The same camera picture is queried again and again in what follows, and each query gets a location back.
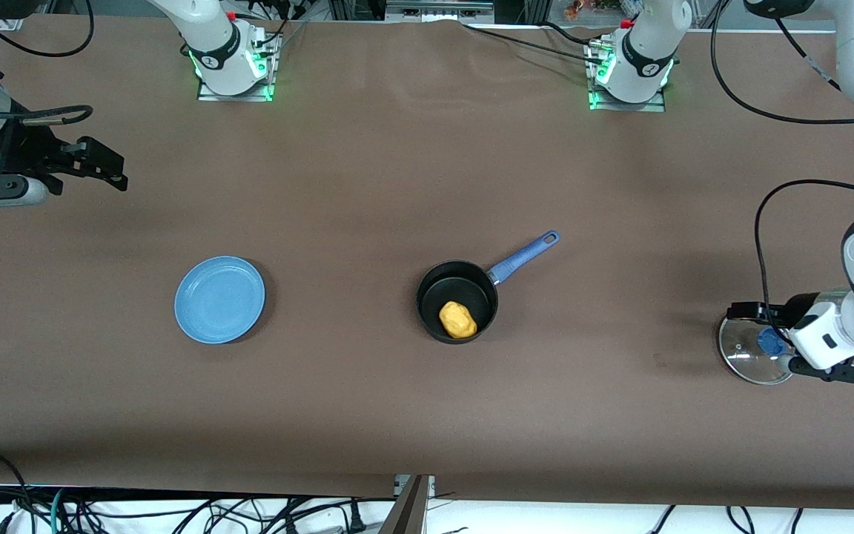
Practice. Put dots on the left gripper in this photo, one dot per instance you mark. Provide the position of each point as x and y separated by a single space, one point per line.
777 313

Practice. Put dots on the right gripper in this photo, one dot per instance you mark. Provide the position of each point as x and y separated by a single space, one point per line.
28 147

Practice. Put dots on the glass lid with blue knob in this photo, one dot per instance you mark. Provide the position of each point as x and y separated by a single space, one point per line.
746 356

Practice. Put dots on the yellow potato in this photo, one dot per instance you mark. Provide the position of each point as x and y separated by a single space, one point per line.
458 320

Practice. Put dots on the blue round plate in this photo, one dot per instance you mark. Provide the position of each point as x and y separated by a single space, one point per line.
219 300

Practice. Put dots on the brown table cover sheet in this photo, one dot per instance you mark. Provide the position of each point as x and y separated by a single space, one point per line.
397 185

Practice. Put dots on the small orange object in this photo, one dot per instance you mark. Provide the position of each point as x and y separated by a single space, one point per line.
579 9

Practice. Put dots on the black device box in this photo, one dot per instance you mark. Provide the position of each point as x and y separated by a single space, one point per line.
434 9

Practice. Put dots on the black power plug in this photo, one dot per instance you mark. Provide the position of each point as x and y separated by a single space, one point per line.
356 519

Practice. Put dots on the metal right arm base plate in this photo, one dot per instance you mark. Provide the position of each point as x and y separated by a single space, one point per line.
208 93

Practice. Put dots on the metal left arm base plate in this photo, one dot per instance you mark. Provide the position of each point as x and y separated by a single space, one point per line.
599 102

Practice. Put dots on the metal bracket post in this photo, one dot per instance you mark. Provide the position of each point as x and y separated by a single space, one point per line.
408 512

